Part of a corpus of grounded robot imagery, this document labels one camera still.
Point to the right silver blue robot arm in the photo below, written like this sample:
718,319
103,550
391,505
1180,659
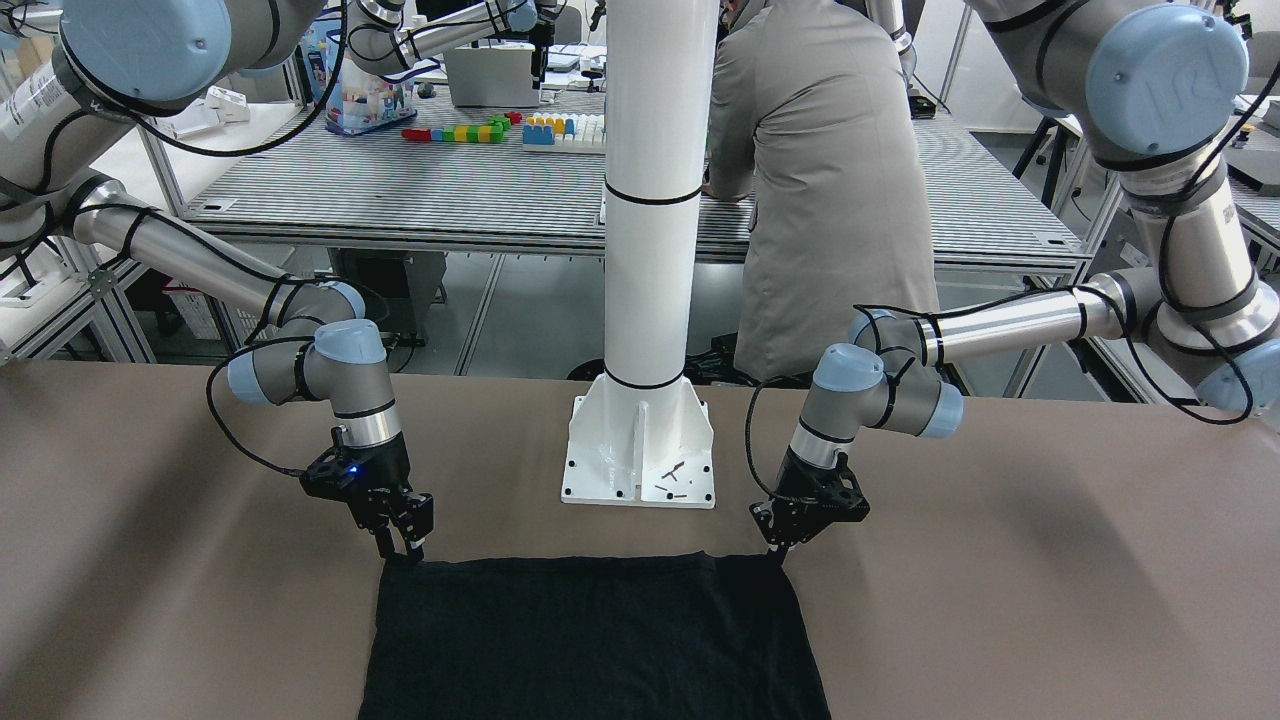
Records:
115,68

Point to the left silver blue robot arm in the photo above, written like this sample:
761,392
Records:
1151,87

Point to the man in grey coat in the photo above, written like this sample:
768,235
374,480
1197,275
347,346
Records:
809,113

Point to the black printed t-shirt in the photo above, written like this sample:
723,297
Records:
670,637

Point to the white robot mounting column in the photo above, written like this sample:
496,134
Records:
641,436

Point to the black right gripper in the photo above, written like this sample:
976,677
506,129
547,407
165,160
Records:
391,467

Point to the white tray of coloured pegs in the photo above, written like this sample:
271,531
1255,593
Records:
559,132

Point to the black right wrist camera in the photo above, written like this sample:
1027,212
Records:
334,475

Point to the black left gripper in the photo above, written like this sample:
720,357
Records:
800,470

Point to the coloured toy blocks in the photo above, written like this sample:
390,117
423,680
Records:
493,131

